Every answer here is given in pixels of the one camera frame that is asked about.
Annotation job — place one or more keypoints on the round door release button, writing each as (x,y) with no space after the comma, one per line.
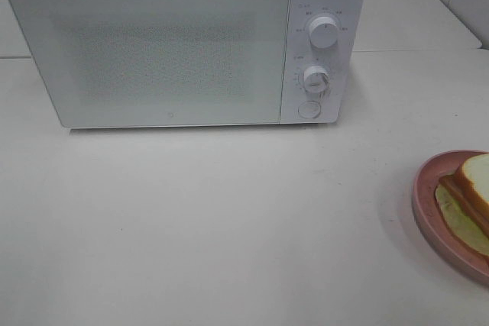
(309,110)

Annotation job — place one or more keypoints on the pink round plate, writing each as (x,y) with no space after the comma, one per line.
(431,223)

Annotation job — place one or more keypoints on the green lettuce leaf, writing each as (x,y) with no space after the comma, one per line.
(460,224)

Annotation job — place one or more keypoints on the white microwave door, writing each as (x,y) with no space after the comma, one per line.
(140,63)

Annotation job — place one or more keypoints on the lower white timer knob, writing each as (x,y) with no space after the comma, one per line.
(315,79)

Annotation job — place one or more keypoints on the white bread slice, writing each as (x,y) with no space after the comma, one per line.
(472,179)

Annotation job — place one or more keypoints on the upper white power knob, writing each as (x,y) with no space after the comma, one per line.
(323,32)

